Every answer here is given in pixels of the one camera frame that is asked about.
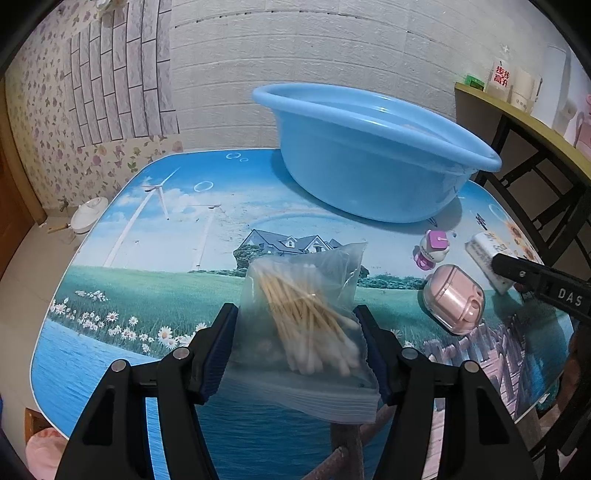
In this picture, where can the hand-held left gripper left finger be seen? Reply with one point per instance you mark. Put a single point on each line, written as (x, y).
(217, 350)

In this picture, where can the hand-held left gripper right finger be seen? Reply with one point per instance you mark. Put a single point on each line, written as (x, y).
(376, 355)

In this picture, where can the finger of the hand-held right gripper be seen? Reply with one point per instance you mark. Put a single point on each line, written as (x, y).
(512, 270)

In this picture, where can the yellow white tissue pack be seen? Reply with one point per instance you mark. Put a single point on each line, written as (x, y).
(480, 249)

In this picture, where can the clear bag of cotton swabs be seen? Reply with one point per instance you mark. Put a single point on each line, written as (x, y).
(300, 314)

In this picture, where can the blue plastic basin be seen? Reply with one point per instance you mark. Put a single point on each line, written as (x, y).
(369, 175)

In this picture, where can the person's right forearm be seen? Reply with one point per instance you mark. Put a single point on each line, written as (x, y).
(577, 364)

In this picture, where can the scenery printed desktop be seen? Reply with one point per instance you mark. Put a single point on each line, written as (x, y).
(161, 286)

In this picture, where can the pink small box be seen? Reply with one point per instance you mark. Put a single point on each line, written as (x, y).
(455, 300)

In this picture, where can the purple white toy bottle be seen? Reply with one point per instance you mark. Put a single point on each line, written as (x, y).
(431, 251)

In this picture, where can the yellow top side table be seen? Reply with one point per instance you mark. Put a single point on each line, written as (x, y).
(512, 110)

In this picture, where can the pink lettered container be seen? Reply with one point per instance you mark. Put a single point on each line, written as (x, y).
(579, 124)

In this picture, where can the white cup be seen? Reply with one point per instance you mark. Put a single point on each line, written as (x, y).
(524, 92)

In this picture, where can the clear bottle with red print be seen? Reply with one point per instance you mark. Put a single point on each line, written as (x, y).
(501, 81)

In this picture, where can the green small box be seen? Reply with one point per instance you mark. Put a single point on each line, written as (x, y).
(474, 82)

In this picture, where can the white tall box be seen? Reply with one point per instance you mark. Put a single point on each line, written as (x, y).
(556, 83)

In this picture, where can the brown wooden box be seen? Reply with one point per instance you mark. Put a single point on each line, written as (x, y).
(36, 420)

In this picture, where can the pink printed cloth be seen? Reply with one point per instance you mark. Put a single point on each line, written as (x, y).
(44, 457)

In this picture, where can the wooden door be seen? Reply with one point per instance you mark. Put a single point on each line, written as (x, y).
(14, 221)

